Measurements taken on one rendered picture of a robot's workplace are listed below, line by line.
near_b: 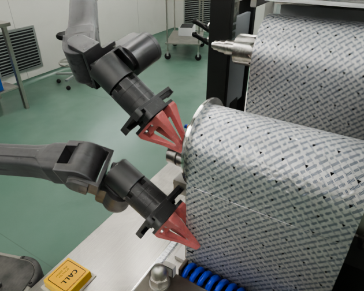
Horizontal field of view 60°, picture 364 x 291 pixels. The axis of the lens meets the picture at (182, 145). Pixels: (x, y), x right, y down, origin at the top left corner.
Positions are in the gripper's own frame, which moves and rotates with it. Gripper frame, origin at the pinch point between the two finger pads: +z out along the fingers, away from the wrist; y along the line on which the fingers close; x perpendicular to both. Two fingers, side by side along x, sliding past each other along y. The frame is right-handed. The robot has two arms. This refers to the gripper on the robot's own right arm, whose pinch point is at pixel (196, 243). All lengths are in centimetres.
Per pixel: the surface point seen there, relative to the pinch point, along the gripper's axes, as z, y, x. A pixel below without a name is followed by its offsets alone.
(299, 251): 10.2, 0.2, 15.2
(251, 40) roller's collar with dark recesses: -17.1, -29.4, 22.3
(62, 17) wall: -293, -274, -207
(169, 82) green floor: -122, -295, -193
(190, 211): -4.5, 0.2, 5.8
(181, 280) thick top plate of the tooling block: 2.2, 4.8, -4.5
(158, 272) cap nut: -2.1, 7.7, -2.2
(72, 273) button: -14.5, 9.1, -25.6
